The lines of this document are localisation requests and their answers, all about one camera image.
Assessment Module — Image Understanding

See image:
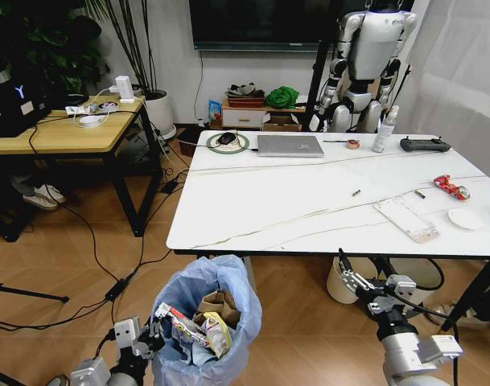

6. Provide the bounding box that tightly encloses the green cloth bundle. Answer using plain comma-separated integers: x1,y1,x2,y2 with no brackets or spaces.
264,84,301,111

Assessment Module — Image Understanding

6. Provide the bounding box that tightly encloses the white spray bottle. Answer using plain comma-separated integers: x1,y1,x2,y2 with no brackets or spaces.
370,105,401,154

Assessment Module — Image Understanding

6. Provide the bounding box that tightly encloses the silver humanoid robot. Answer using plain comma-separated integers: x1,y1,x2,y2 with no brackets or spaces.
313,9,418,134

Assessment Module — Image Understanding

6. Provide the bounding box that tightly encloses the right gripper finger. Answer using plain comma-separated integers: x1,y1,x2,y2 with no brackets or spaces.
337,247,371,295
366,301,391,318

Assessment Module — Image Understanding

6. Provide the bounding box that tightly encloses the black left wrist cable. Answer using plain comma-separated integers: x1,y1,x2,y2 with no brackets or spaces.
92,327,117,361

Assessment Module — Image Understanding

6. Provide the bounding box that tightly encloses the crumpled yellow white wrapper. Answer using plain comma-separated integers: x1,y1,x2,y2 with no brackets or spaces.
192,311,233,359

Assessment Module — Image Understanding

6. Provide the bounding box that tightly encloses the silver laptop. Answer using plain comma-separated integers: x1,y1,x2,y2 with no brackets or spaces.
256,133,326,158

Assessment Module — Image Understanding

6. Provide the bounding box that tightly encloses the brown paper bag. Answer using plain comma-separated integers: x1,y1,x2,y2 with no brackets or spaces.
195,289,242,331

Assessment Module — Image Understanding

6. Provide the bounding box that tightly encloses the white power strip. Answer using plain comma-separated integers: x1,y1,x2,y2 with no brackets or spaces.
64,101,120,118

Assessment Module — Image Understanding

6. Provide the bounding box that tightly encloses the person's white shoe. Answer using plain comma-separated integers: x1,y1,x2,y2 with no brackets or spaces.
21,183,68,212

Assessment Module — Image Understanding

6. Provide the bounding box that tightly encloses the round green rimmed mouse pad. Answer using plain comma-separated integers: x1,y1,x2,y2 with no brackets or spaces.
205,131,250,155

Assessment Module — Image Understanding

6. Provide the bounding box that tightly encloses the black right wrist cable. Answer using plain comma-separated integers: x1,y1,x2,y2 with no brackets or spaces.
391,295,461,386

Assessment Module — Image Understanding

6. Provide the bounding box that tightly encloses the trash bin with blue bag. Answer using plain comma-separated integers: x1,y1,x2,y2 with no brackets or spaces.
150,253,264,386

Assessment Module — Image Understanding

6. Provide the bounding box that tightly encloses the white sheer curtain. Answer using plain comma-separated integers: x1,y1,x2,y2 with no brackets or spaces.
405,0,490,136

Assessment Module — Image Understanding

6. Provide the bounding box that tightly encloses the open cardboard box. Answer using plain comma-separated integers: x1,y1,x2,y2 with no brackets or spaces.
261,113,303,133

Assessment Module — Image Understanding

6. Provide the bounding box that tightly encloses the brown basket with items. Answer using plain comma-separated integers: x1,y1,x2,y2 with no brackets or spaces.
224,82,266,109

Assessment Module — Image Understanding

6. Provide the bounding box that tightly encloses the white plant pot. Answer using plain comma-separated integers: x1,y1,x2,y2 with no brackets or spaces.
141,88,178,141

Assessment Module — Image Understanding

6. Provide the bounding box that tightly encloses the black wall television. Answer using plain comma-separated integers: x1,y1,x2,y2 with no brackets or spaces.
187,0,415,53

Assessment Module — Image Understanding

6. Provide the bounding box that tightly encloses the red yellow snack wrapper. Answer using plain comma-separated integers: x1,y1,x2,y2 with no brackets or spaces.
154,302,214,351

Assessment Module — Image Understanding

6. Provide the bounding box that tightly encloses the black metal stand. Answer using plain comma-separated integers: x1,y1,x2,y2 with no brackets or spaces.
307,0,346,133

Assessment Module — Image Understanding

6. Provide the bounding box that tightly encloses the blue snack bag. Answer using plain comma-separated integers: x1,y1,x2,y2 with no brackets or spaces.
207,99,224,122

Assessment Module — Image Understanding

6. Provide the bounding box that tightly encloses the black floor cable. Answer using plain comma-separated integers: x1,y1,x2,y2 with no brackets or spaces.
0,124,189,333

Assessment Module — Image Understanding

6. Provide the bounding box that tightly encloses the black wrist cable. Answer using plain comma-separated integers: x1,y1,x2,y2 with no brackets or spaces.
92,327,117,361
391,295,461,386

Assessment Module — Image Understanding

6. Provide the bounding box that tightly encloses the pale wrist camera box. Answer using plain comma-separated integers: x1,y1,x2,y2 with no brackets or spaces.
113,316,143,347
386,274,418,299

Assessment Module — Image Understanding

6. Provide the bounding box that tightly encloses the wooden desk black frame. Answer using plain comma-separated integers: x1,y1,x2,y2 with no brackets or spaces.
0,95,166,243

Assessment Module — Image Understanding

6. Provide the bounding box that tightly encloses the black table leg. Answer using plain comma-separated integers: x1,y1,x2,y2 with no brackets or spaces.
440,257,490,332

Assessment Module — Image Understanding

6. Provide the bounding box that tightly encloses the black power brick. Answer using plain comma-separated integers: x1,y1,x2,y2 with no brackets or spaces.
104,276,130,302

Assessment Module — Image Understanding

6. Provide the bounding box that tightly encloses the small wooden white cabinet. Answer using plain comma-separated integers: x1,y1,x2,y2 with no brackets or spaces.
220,97,307,130

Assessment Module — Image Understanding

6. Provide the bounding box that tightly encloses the white upright charger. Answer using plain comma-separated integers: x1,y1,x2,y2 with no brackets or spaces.
113,74,136,104

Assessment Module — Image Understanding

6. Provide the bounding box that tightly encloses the black box device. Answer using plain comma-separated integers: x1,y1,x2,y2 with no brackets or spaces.
0,68,53,138

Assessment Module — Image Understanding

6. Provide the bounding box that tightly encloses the white round lid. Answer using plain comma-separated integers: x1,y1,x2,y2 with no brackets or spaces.
447,207,488,232

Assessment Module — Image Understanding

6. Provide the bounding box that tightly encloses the black floor adapter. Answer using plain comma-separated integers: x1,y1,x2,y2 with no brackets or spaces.
159,178,182,195

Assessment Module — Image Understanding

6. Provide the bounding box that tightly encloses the black handheld controller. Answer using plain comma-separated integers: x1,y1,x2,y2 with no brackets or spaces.
399,136,451,154

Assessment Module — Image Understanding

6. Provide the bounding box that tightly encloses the dark leafy plant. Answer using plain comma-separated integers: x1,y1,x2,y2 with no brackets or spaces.
0,0,111,96

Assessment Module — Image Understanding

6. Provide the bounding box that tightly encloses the tall thin stalk plant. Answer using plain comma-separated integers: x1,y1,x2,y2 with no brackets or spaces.
82,0,167,98

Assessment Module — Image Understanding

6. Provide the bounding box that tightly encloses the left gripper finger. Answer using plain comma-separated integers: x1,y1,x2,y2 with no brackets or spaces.
131,335,154,360
148,313,167,341

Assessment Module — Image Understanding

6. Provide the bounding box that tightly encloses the black tripod leg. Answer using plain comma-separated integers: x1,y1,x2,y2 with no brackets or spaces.
0,279,71,304

